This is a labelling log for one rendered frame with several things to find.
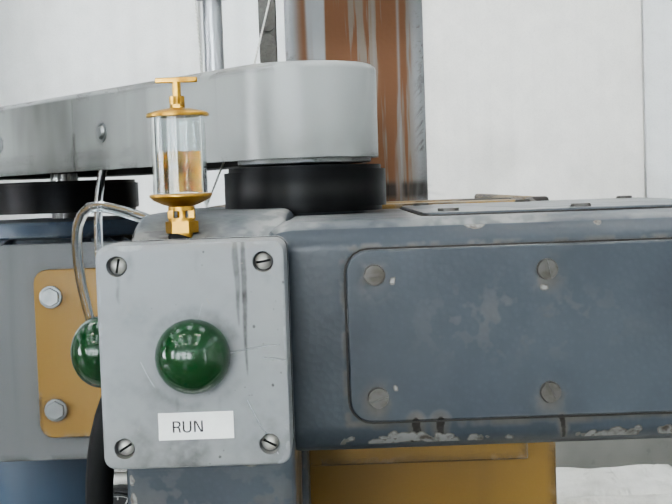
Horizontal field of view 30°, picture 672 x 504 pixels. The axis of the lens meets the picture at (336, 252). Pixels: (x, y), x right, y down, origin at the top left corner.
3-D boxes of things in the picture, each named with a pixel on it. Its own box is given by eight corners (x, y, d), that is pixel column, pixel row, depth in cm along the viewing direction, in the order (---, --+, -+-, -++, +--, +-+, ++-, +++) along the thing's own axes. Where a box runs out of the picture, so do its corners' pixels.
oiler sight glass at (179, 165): (149, 194, 57) (146, 116, 56) (157, 194, 59) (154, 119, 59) (205, 192, 57) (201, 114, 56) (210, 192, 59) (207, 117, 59)
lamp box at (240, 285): (104, 470, 50) (94, 245, 50) (122, 447, 55) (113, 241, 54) (291, 464, 50) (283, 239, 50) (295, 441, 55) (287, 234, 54)
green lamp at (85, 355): (65, 394, 51) (61, 320, 51) (80, 383, 54) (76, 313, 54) (128, 392, 51) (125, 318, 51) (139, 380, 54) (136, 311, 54)
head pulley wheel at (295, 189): (218, 216, 66) (216, 168, 65) (232, 212, 75) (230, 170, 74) (390, 210, 66) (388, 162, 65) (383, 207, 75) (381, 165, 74)
